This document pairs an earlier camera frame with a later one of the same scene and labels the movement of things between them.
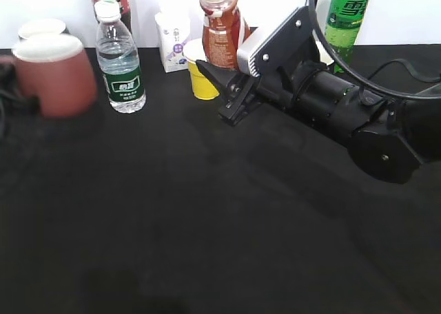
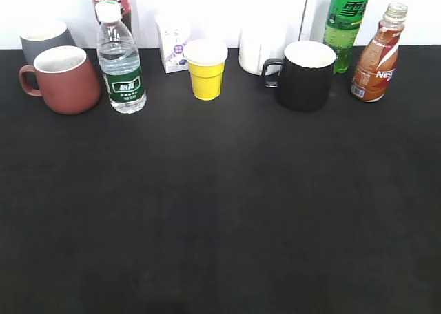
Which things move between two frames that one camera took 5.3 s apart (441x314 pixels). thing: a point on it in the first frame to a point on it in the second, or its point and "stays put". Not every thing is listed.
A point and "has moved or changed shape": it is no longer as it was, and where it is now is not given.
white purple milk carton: x=173 y=29 stays put
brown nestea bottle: x=225 y=27 to x=376 y=63
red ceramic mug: x=56 y=69 has moved or changed shape
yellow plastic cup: x=193 y=50 stays put
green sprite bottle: x=346 y=9 stays put
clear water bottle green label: x=119 y=60 stays put
